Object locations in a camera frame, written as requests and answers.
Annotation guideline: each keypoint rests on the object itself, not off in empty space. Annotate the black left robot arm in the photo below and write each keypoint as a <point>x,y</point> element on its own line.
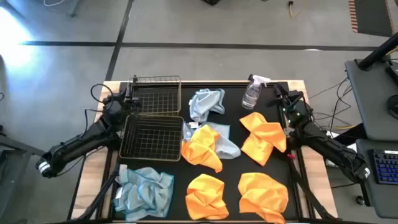
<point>77,144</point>

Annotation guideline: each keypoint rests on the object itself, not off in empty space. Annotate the black frame corner bracket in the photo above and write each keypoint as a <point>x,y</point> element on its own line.
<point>124,85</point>

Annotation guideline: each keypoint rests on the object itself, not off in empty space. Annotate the black aluminium frame rail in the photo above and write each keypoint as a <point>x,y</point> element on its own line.
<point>111,160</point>
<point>300,193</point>
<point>233,222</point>
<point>217,84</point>

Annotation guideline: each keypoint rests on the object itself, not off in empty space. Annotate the grey metal table frame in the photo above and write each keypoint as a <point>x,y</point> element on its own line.
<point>74,7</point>

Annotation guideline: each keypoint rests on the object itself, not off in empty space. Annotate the black floor mat striped edge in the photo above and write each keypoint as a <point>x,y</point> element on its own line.
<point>373,17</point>

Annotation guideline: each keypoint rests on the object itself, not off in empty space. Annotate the black desk device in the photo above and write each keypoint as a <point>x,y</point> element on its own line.
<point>392,73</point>

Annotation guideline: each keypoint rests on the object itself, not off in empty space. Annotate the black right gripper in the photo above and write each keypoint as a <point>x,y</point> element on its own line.
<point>298,107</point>

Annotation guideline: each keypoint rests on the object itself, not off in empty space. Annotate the black desk leg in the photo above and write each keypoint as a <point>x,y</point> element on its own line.
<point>351,133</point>

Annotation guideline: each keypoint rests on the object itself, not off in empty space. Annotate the black caster wheel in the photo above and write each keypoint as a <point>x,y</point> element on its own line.
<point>360,200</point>

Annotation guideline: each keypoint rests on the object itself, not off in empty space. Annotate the black table mat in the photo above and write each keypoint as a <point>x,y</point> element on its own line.
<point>231,168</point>

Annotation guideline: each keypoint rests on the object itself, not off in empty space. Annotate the black keyboard blue backlight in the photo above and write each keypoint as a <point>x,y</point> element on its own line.
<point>387,166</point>

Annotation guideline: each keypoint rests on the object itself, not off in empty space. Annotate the clear plastic spray bottle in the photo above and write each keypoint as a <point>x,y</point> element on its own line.
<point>252,95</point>

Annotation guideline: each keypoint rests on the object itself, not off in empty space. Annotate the large light blue microfiber towel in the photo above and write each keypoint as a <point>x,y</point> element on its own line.
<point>143,193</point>

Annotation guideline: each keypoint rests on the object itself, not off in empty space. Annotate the black diagonal frame strut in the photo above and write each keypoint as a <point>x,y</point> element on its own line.
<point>99,196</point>
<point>311,193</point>

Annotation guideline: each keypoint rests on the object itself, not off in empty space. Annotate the white paper sheet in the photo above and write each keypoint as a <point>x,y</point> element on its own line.
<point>352,148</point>

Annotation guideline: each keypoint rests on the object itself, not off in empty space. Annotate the small red clip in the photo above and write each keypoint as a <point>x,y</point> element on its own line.
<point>290,156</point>

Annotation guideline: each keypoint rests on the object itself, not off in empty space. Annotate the orange microfiber towel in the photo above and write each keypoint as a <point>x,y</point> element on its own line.
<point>205,199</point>
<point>264,137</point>
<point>202,146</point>
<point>264,196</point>

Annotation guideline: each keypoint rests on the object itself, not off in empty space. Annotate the dark grey side table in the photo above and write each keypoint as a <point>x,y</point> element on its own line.
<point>12,174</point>

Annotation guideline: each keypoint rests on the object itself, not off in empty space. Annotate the grey side desk top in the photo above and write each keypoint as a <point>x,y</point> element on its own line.
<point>385,199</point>
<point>370,102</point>

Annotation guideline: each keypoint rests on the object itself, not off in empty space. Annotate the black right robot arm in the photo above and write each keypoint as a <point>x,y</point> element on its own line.
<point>329,149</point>

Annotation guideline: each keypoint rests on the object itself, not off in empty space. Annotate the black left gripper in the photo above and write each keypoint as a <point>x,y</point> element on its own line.
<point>115,107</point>

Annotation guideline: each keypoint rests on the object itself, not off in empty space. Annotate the black stand pole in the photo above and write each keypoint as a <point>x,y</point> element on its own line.
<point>376,54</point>

